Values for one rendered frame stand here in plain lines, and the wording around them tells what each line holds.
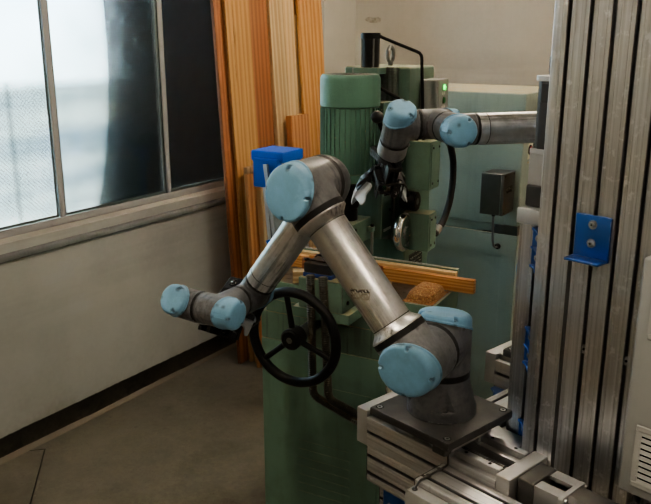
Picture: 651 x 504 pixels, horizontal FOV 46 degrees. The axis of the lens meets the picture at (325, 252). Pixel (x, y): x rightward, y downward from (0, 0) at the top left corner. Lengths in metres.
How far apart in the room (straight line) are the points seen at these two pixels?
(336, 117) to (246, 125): 1.63
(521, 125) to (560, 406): 0.65
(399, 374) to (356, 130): 0.91
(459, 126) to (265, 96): 2.30
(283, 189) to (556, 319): 0.62
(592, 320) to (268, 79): 2.73
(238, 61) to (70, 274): 1.28
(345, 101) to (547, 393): 0.99
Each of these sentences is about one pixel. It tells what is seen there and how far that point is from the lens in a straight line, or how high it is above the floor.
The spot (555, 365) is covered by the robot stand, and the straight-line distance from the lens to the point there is 1.70.
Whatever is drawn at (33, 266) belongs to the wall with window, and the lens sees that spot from 3.24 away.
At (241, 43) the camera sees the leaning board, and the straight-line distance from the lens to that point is 3.83.
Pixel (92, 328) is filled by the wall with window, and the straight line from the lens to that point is 3.50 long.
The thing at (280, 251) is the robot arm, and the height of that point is 1.13.
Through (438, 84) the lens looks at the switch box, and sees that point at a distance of 2.48.
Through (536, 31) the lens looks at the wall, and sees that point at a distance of 4.48.
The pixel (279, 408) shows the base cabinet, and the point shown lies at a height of 0.48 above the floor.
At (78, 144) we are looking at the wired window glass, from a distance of 3.41.
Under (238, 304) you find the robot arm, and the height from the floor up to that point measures 1.02.
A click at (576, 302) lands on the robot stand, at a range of 1.63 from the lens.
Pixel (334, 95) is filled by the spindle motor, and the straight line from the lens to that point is 2.22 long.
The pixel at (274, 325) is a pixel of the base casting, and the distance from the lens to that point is 2.39.
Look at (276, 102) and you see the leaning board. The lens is 4.04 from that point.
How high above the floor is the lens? 1.61
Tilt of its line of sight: 15 degrees down
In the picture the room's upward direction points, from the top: straight up
